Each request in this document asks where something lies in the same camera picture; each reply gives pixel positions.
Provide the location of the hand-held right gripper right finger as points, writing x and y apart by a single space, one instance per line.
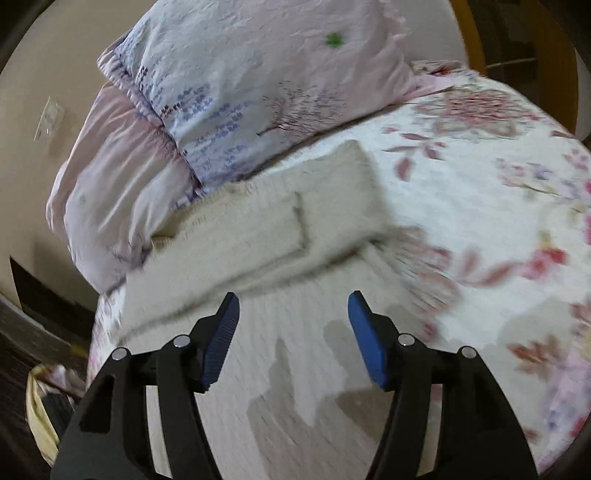
367 341

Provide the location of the floral printed bed quilt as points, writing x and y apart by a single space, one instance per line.
461 221

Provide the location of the yellow bed skirt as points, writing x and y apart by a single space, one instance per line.
41 415

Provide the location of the white wall socket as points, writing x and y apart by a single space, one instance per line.
48 121

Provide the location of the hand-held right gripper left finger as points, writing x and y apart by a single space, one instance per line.
222 340

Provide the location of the floral printed pillow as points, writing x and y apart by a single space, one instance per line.
258 78

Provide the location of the pink pillow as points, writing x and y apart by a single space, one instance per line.
115 184

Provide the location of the cream knitted garment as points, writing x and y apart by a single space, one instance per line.
258 240

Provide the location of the yellow wooden bed frame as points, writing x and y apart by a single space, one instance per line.
547 60

